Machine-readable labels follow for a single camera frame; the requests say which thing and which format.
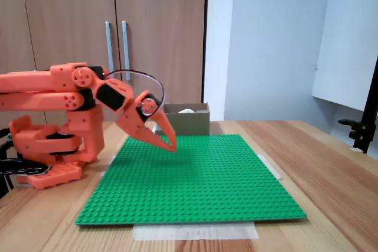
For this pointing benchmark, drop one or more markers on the black clamp stand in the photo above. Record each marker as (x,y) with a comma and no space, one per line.
(361,134)

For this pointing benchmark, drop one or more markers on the masking tape strip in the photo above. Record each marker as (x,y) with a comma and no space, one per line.
(192,232)
(108,165)
(273,169)

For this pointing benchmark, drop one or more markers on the green studded baseplate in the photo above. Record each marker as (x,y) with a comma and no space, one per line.
(192,190)

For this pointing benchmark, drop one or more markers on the wooden cabinet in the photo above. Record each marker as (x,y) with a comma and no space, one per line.
(162,27)

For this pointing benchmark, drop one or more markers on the black table clamp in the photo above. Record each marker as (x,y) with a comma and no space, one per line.
(23,167)

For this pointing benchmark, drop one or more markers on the brown cardboard box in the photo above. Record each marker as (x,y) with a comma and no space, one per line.
(192,123)

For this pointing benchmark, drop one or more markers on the white wall panel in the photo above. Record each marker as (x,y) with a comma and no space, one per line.
(348,42)

